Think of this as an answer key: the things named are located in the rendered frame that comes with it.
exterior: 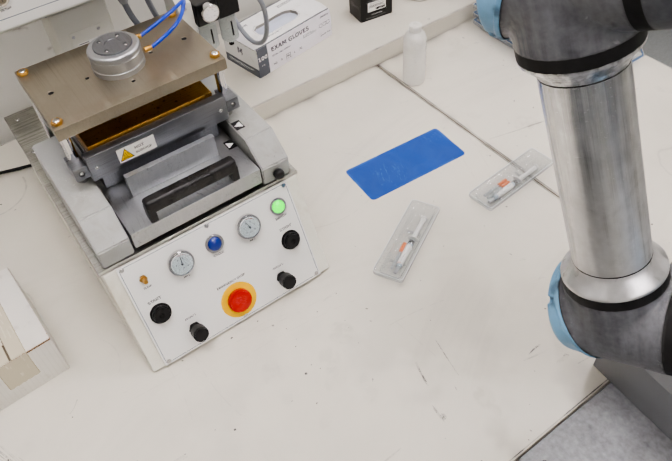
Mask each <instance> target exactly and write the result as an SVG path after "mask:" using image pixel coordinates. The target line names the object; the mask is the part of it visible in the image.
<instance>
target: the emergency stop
mask: <svg viewBox="0 0 672 461"><path fill-rule="evenodd" d="M251 302H252V296H251V294H250V292H249V291H248V290H246V289H244V288H239V289H236V290H234V291H233V292H232V293H231V294H230V296H229V298H228V305H229V307H230V308H231V309H232V310H233V311H234V312H238V313H239V312H243V311H245V310H247V309H248V308H249V306H250V305H251Z"/></svg>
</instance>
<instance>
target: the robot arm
mask: <svg viewBox="0 0 672 461"><path fill-rule="evenodd" d="M476 4H477V11H478V15H479V19H480V22H481V24H482V26H483V28H484V30H485V31H487V32H488V34H489V35H490V36H492V37H494V38H498V39H499V40H508V39H511V40H512V44H513V48H514V53H515V58H516V62H517V65H518V67H519V68H520V69H521V70H522V71H524V72H526V73H528V74H530V75H532V76H534V77H536V79H537V84H538V89H539V94H540V99H541V104H542V109H543V114H544V120H545V125H546V130H547V135H548V140H549V145H550V150H551V156H552V161H553V166H554V171H555V176H556V181H557V186H558V192H559V197H560V202H561V207H562V212H563V217H564V222H565V228H566V233H567V238H568V243H569V248H570V250H569V251H568V252H567V253H566V254H565V256H564V257H563V259H562V261H561V262H560V263H559V264H558V265H557V267H556V268H555V270H554V272H553V274H552V277H551V280H550V284H549V289H548V296H549V297H550V301H549V303H548V304H547V306H548V316H549V321H550V325H551V328H552V330H553V332H554V334H555V336H556V337H557V339H558V340H559V341H560V342H561V343H562V344H563V345H564V346H566V347H567V348H569V349H572V350H575V351H578V352H581V353H583V354H585V355H587V356H589V357H592V358H603V359H607V360H611V361H615V362H618V363H622V364H626V365H630V366H634V367H638V368H642V369H645V370H649V371H653V372H657V373H661V374H665V375H670V376H672V272H670V262H669V258H668V256H667V254H666V252H665V250H664V249H663V248H662V247H661V246H660V245H659V244H657V243H656V242H654V241H653V240H652V236H651V227H650V218H649V209H648V200H647V191H646V182H645V173H644V163H643V154H642V145H641V136H640V127H639V118H638V109H637V100H636V91H635V82H634V73H633V64H632V58H633V57H634V56H635V54H636V53H637V52H638V51H639V50H640V49H641V48H642V47H643V46H644V45H645V43H646V41H647V39H648V31H652V30H671V29H672V0H476Z"/></svg>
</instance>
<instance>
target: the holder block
mask: <svg viewBox="0 0 672 461"><path fill-rule="evenodd" d="M209 134H212V135H213V136H214V137H216V136H218V135H219V131H218V126H217V124H216V125H214V126H212V127H210V128H208V129H205V130H203V131H201V132H199V133H197V134H195V135H193V136H191V137H188V138H186V139H184V140H182V141H180V142H178V143H176V144H174V145H171V146H169V147H167V148H165V149H163V150H161V151H159V152H157V153H154V154H152V155H150V156H148V157H146V158H144V159H142V160H139V161H137V162H135V163H133V164H131V165H129V166H127V167H125V168H122V169H120V170H118V171H116V172H114V173H112V174H110V175H108V176H105V177H103V178H101V179H100V180H101V181H102V183H103V184H104V186H105V187H106V188H109V187H111V186H113V185H116V184H118V183H120V182H122V181H124V180H125V179H124V176H123V175H124V174H126V173H129V172H131V171H133V170H135V169H137V168H139V167H141V166H143V165H145V164H148V163H150V162H152V161H154V160H156V159H158V158H160V157H162V156H164V155H167V154H169V153H171V152H173V151H175V150H177V149H179V148H181V147H183V146H186V145H188V144H190V143H192V142H194V141H196V140H198V139H200V138H202V137H205V136H207V135H209ZM71 138H72V139H73V141H74V142H75V144H76V145H77V147H78V148H79V150H80V151H81V152H82V154H83V153H85V151H84V150H83V148H82V147H81V146H80V144H79V143H78V141H77V140H76V138H75V137H74V136H72V137H71Z"/></svg>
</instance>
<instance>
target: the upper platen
mask: <svg viewBox="0 0 672 461"><path fill-rule="evenodd" d="M209 96H212V93H211V91H210V90H209V89H208V88H207V87H206V86H205V85H204V84H203V83H202V82H201V81H198V82H195V83H193V84H191V85H188V86H186V87H184V88H182V89H179V90H177V91H175V92H173V93H170V94H168V95H166V96H163V97H161V98H159V99H157V100H154V101H152V102H150V103H147V104H145V105H143V106H141V107H138V108H136V109H134V110H132V111H129V112H127V113H125V114H122V115H120V116H118V117H116V118H113V119H111V120H109V121H106V122H104V123H102V124H100V125H97V126H95V127H93V128H91V129H88V130H86V131H84V132H81V133H79V134H77V135H75V136H74V137H75V138H76V140H77V141H78V143H79V144H80V146H81V147H82V148H83V150H84V151H85V152H88V151H90V150H92V149H94V148H96V147H99V146H101V145H103V144H105V143H107V142H110V141H112V140H114V139H116V138H119V137H121V136H123V135H125V134H127V133H130V132H132V131H134V130H136V129H139V128H141V127H143V126H145V125H147V124H150V123H152V122H154V121H156V120H158V119H161V118H163V117H165V116H167V115H170V114H172V113H174V112H176V111H178V110H181V109H183V108H185V107H187V106H189V105H192V104H194V103H196V102H198V101H201V100H203V99H205V98H207V97H209Z"/></svg>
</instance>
